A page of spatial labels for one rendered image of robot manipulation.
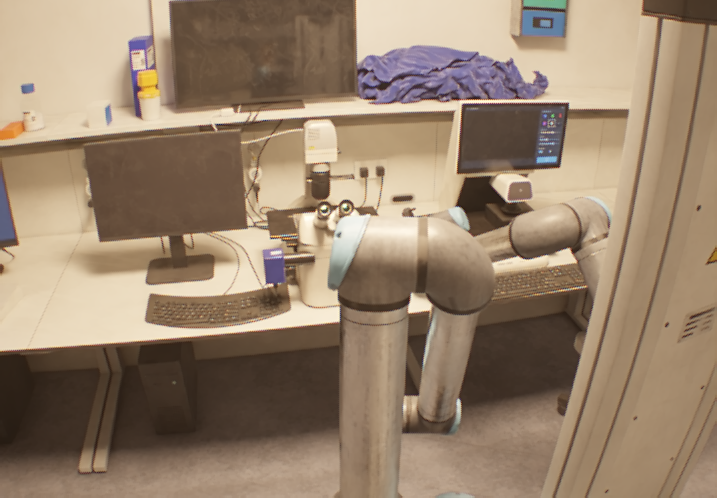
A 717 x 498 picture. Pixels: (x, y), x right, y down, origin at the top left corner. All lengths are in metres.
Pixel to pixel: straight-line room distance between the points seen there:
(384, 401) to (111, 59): 1.96
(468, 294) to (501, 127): 1.28
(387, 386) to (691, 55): 0.65
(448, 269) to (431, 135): 1.76
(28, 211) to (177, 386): 1.02
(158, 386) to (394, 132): 1.45
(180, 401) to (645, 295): 2.00
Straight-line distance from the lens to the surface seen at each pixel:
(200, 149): 1.92
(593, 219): 1.47
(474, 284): 0.87
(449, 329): 0.97
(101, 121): 2.23
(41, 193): 2.62
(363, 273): 0.83
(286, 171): 2.47
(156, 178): 1.96
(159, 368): 2.31
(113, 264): 2.29
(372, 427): 0.96
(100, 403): 2.74
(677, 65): 0.61
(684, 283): 0.77
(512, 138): 2.12
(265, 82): 2.23
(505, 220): 2.13
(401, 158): 2.55
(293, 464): 2.35
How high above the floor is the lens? 1.76
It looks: 25 degrees down
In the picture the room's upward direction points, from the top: straight up
